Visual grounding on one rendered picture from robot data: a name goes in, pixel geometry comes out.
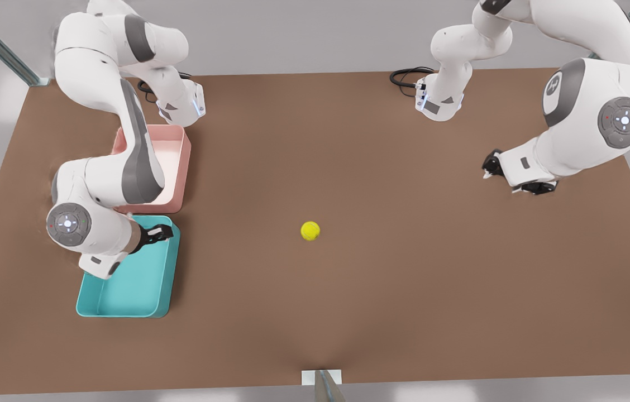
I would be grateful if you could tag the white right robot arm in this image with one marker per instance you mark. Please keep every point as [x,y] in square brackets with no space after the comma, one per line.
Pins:
[101,178]

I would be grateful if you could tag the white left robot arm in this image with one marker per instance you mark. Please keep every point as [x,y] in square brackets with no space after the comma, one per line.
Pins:
[583,117]

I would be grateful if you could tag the teal plastic tray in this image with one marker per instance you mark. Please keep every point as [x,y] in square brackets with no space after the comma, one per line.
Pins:
[136,285]

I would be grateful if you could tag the pink plastic tray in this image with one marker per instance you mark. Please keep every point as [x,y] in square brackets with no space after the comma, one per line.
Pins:
[172,162]

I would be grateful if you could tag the yellow ball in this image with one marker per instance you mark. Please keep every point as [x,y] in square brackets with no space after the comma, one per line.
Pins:
[310,230]

